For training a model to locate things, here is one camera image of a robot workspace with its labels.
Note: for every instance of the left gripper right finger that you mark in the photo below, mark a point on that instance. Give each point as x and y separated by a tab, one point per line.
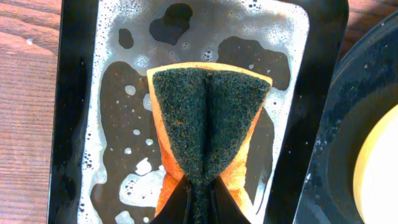
223	209

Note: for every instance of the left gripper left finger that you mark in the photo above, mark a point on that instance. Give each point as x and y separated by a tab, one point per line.
178	208

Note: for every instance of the green orange sponge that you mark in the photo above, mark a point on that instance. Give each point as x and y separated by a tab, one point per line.
205	114

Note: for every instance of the yellow plate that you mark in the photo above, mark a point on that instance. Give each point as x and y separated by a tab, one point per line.
375	173

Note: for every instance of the black rectangular soapy tray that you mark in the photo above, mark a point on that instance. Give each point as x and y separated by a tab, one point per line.
106	159

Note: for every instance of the black round tray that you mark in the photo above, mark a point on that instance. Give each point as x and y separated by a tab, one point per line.
362	90

